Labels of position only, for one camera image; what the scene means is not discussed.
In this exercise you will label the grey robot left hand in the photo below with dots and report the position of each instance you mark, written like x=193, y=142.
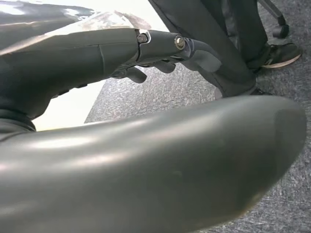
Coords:
x=155, y=167

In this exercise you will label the person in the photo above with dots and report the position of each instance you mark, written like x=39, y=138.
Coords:
x=233, y=35

